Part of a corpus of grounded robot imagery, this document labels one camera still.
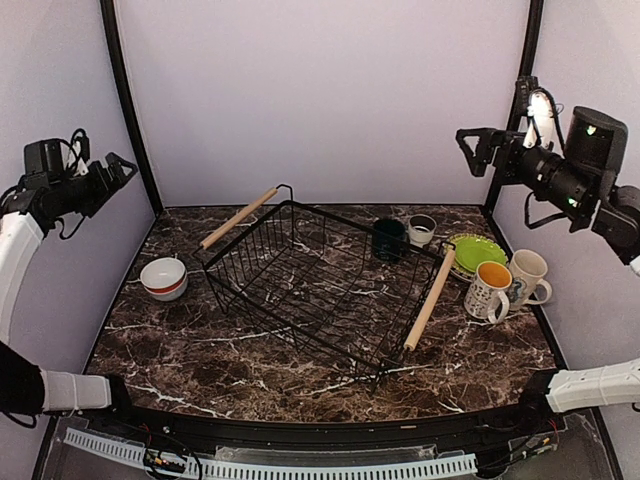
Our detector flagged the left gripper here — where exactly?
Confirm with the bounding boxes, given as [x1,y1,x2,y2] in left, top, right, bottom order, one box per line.
[52,152,139,217]

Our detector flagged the yellow woven pattern plate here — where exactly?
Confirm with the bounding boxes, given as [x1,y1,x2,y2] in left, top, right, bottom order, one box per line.
[443,232,509,279]

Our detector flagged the white brown striped cup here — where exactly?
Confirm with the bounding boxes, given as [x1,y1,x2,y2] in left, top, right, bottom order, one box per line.
[408,214,437,248]

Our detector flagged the white ribbed bowl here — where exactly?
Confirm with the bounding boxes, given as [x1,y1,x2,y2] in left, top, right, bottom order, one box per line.
[145,277,188,302]

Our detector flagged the dark green cup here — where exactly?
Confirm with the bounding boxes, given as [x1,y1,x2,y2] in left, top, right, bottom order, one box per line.
[372,218,407,264]

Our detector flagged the orange bowl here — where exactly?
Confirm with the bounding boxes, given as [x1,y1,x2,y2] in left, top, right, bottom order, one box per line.
[139,257,186,294]

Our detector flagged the tall dragon pattern mug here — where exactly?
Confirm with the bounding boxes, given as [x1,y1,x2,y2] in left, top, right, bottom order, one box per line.
[507,249,553,311]

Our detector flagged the white leaf pattern mug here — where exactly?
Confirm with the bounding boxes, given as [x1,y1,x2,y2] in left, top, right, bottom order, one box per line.
[464,261,512,325]

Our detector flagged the lime green plate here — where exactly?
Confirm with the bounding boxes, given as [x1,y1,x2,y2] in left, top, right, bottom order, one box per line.
[450,234,507,273]

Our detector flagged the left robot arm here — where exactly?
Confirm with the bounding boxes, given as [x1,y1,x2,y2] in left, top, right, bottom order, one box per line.
[1,128,141,436]

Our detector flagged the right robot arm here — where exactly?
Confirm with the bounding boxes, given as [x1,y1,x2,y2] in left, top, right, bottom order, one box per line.
[453,106,639,434]

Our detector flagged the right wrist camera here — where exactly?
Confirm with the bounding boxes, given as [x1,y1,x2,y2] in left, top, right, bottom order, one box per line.
[516,76,557,149]

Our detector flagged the left wooden rack handle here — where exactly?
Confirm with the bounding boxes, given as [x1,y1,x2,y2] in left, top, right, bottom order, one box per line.
[200,187,278,250]

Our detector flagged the wooden rack handle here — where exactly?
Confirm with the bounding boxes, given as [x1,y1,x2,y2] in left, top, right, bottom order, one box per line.
[200,187,278,250]
[403,249,456,351]

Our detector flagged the right wooden rack handle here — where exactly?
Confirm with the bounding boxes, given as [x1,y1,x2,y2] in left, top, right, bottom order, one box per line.
[403,249,456,351]

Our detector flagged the black wire dish rack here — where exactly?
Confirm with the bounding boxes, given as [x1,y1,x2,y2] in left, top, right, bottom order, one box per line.
[194,198,453,385]

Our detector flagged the black front rail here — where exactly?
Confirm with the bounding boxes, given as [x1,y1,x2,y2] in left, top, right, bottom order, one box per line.
[87,405,553,450]

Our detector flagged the white slotted cable duct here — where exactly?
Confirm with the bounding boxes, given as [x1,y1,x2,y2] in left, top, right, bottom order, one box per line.
[63,428,478,479]

